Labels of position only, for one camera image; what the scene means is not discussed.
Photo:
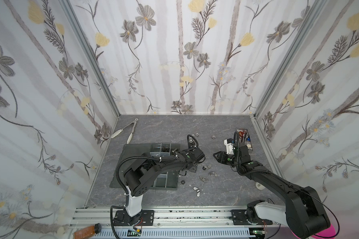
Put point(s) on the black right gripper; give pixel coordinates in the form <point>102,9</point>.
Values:
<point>225,158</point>

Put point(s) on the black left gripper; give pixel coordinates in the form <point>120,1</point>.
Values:
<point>194,169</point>

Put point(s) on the dark metal clip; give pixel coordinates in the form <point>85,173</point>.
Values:
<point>213,173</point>
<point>203,179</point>
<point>206,167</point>

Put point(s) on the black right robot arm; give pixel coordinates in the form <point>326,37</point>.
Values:
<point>303,212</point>

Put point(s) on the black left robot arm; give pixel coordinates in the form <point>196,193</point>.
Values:
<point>136,174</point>

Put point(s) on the transparent grey organizer box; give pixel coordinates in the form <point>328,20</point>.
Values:
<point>165,181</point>

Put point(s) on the white plastic bottle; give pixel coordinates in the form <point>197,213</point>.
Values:
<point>259,186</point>

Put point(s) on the cream silicone kitchen tongs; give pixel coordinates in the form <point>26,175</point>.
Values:
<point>130,137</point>

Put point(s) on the pink plastic bowl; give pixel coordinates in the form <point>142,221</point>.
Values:
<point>329,233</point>

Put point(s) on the orange bottle black cap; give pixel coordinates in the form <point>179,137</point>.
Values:
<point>88,232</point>

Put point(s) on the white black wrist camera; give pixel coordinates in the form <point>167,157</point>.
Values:
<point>229,144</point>

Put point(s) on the red handled scissors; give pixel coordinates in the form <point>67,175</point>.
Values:
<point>243,135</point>

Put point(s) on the aluminium rail base frame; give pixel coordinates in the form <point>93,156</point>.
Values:
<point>172,222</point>

